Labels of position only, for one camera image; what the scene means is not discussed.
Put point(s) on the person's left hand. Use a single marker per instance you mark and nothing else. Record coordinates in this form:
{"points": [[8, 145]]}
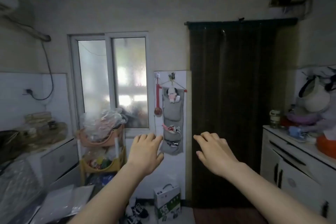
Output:
{"points": [[144, 155]]}

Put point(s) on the green lidded jar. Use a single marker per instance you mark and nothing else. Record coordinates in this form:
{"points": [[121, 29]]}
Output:
{"points": [[274, 119]]}

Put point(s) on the clear crumpled plastic bags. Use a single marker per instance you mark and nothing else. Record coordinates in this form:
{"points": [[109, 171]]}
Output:
{"points": [[102, 124]]}

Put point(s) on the white framed frosted window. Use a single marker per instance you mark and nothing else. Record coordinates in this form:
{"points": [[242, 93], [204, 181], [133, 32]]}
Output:
{"points": [[107, 82]]}

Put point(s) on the blue small packet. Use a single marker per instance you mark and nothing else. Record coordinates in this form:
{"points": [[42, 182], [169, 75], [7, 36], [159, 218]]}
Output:
{"points": [[295, 131]]}

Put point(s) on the wrapped air conditioner pipe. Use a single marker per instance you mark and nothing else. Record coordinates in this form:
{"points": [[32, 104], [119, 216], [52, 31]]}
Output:
{"points": [[26, 29]]}

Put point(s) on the black white sneakers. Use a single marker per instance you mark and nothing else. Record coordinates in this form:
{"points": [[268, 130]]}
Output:
{"points": [[136, 212]]}

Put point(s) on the person's right thumb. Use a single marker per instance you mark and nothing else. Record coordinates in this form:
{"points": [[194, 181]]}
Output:
{"points": [[201, 156]]}

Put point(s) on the pile of brown packages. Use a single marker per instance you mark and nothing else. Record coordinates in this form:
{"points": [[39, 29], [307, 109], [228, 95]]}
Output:
{"points": [[44, 129]]}

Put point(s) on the orange tiered plastic rack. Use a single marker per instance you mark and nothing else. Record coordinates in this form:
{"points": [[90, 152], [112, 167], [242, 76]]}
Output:
{"points": [[101, 168]]}

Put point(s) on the person's left forearm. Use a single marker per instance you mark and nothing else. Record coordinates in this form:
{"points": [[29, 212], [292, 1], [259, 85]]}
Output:
{"points": [[105, 197]]}

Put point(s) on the white sun visor hat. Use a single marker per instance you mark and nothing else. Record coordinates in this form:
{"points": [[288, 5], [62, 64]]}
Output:
{"points": [[316, 99]]}

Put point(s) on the orange plastic container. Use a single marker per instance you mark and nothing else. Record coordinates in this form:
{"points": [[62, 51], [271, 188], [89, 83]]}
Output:
{"points": [[326, 146]]}

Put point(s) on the dark door curtain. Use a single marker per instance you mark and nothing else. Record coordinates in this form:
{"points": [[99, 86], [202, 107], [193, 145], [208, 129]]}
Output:
{"points": [[231, 105]]}

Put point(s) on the red hanging ornament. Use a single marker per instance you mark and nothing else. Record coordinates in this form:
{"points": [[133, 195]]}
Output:
{"points": [[157, 100]]}

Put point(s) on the grey hanging pocket organiser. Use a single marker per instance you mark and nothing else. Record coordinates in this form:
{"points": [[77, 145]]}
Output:
{"points": [[172, 116]]}

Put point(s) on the person's right forearm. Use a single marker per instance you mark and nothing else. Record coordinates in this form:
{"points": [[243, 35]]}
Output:
{"points": [[270, 195]]}

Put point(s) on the person's right hand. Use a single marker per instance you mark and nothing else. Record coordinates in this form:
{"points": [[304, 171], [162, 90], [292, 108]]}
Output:
{"points": [[217, 157]]}

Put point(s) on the wooden hanger with red tips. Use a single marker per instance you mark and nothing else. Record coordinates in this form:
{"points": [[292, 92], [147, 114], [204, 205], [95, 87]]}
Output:
{"points": [[181, 86]]}

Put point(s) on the dark plastic bag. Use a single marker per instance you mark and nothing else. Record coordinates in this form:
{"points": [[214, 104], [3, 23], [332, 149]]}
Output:
{"points": [[10, 145]]}

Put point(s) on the white flat plastic bags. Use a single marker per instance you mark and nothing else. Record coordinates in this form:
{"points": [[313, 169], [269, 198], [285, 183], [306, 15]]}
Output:
{"points": [[63, 202]]}

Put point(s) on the purple plastic basin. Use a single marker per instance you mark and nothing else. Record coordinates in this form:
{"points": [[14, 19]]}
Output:
{"points": [[301, 119]]}

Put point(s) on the person's left thumb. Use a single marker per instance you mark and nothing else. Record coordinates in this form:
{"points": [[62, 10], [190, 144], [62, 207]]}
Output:
{"points": [[160, 157]]}

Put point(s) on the dark curtain rod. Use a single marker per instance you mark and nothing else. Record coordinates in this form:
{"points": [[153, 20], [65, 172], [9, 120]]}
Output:
{"points": [[236, 21]]}

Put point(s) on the small plush toy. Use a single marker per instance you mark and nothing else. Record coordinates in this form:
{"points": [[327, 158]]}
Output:
{"points": [[172, 94]]}

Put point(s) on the white low cabinet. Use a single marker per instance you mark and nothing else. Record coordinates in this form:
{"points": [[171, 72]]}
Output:
{"points": [[57, 160]]}

